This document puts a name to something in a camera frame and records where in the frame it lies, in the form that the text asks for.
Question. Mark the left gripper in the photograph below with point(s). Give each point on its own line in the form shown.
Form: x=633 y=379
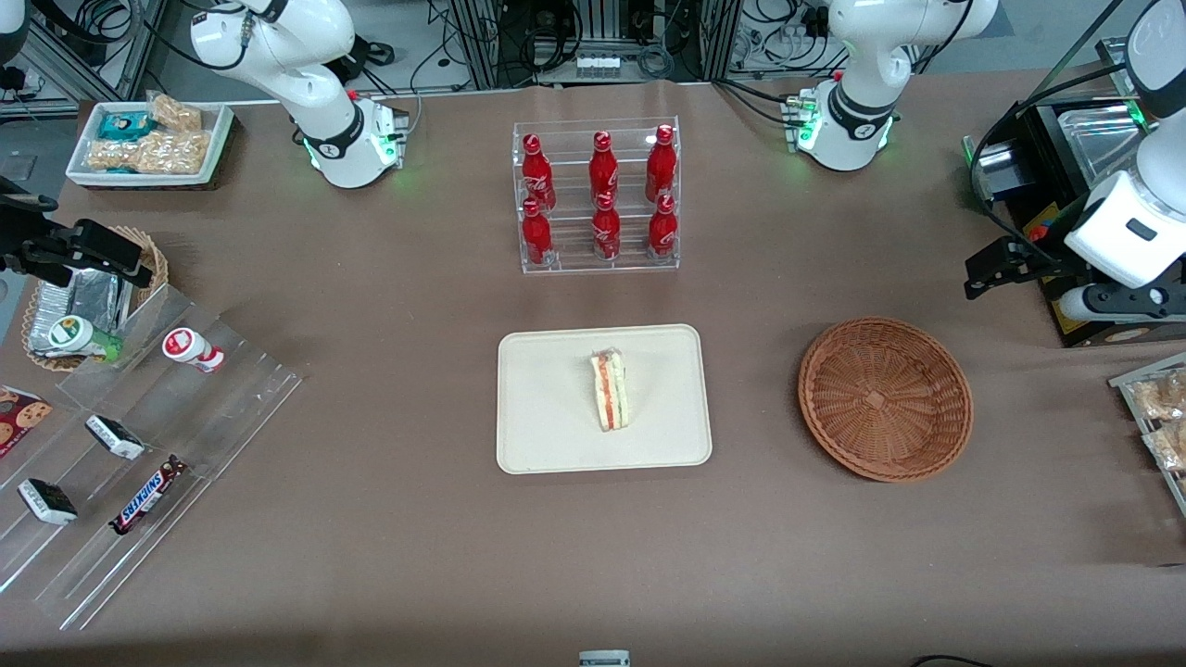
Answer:
x=1045 y=252

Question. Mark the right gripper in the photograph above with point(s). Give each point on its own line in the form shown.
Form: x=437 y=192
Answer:
x=20 y=239

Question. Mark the triangle sandwich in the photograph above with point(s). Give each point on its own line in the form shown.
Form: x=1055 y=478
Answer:
x=611 y=394

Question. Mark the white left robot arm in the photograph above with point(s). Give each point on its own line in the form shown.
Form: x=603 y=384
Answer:
x=862 y=120

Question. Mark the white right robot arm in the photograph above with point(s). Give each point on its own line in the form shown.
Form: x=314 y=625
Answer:
x=338 y=139

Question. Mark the small tan wicker basket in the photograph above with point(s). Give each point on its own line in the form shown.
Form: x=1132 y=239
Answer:
x=153 y=255

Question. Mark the grey snack tray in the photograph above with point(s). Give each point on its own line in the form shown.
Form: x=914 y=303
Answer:
x=1126 y=384

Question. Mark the white snack tray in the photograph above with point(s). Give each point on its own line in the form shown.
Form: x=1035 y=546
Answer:
x=222 y=139

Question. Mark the shallow brown wicker basket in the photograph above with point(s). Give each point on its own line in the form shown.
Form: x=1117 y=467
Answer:
x=885 y=400

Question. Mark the cream plastic tray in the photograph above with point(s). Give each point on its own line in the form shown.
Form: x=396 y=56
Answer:
x=547 y=398

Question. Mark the foil wrapped package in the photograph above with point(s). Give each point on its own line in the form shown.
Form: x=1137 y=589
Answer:
x=51 y=315
x=97 y=296

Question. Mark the black food warmer appliance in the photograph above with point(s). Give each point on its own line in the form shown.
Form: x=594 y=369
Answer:
x=1042 y=185

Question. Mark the green capped yogurt bottle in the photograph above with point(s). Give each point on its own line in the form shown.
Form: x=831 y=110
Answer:
x=79 y=335

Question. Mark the clear wrapped cracker pack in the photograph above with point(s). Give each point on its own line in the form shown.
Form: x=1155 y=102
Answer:
x=176 y=153
x=1163 y=396
x=176 y=112
x=1169 y=446
x=109 y=156

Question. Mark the teal snack packet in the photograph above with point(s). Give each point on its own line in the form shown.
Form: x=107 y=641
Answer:
x=125 y=125

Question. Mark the steel food pan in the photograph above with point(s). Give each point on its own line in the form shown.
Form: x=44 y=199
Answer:
x=1103 y=139

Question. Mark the red capped yogurt bottle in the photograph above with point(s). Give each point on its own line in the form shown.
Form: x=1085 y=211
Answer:
x=190 y=348

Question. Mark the chocolate chip cookie package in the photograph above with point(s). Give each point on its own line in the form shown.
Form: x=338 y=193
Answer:
x=20 y=419

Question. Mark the small black white box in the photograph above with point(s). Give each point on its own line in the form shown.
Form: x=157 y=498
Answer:
x=48 y=501
x=116 y=437

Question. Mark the clear acrylic tiered display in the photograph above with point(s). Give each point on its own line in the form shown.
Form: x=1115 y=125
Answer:
x=185 y=417

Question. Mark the Snickers chocolate bar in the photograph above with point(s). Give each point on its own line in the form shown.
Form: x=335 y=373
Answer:
x=148 y=496

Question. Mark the red cola bottle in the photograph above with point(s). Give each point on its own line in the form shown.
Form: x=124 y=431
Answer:
x=661 y=167
x=603 y=171
x=606 y=232
x=536 y=236
x=537 y=176
x=662 y=230

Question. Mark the clear acrylic bottle rack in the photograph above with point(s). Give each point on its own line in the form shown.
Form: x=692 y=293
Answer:
x=598 y=264

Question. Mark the white power strip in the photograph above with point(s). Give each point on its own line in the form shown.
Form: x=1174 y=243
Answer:
x=598 y=67

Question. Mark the small grey white device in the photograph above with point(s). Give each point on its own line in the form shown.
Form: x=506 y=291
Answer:
x=604 y=659

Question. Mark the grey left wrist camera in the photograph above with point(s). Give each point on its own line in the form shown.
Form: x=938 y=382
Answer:
x=1112 y=304

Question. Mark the aluminium frame rack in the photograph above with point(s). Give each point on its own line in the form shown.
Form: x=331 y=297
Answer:
x=482 y=46

